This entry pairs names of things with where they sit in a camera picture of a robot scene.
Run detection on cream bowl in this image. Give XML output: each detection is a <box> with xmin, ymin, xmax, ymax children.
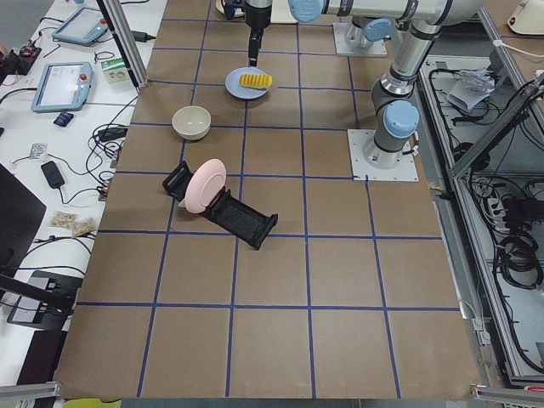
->
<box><xmin>172</xmin><ymin>105</ymin><xmax>211</xmax><ymax>141</ymax></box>

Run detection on blue plate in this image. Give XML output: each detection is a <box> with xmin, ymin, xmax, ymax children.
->
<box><xmin>224</xmin><ymin>66</ymin><xmax>269</xmax><ymax>100</ymax></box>

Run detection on green white box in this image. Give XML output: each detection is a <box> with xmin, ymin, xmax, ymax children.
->
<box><xmin>100</xmin><ymin>58</ymin><xmax>130</xmax><ymax>83</ymax></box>

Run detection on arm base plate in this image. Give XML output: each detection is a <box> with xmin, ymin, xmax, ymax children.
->
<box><xmin>333</xmin><ymin>19</ymin><xmax>391</xmax><ymax>58</ymax></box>
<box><xmin>348</xmin><ymin>129</ymin><xmax>419</xmax><ymax>183</ymax></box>

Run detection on black dish rack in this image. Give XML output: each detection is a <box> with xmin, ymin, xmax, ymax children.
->
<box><xmin>162</xmin><ymin>161</ymin><xmax>278</xmax><ymax>250</ymax></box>

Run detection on aluminium frame post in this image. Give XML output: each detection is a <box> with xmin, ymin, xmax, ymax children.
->
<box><xmin>96</xmin><ymin>0</ymin><xmax>149</xmax><ymax>89</ymax></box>

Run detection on black power adapter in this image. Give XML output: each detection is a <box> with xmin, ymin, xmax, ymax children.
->
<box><xmin>131</xmin><ymin>31</ymin><xmax>156</xmax><ymax>43</ymax></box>

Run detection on sliced yellow bread loaf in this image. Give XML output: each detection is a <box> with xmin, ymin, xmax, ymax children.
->
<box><xmin>238</xmin><ymin>73</ymin><xmax>273</xmax><ymax>90</ymax></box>

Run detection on pink plate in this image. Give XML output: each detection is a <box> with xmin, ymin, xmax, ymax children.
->
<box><xmin>184</xmin><ymin>159</ymin><xmax>226</xmax><ymax>213</ymax></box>

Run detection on blue teach pendant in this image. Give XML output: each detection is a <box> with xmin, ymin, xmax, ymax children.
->
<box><xmin>31</xmin><ymin>62</ymin><xmax>94</xmax><ymax>113</ymax></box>
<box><xmin>52</xmin><ymin>7</ymin><xmax>108</xmax><ymax>46</ymax></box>

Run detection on snack packets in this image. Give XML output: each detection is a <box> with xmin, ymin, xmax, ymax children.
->
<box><xmin>49</xmin><ymin>211</ymin><xmax>97</xmax><ymax>237</ymax></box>

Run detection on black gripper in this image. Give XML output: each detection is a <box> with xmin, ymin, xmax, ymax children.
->
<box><xmin>248</xmin><ymin>27</ymin><xmax>264</xmax><ymax>67</ymax></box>

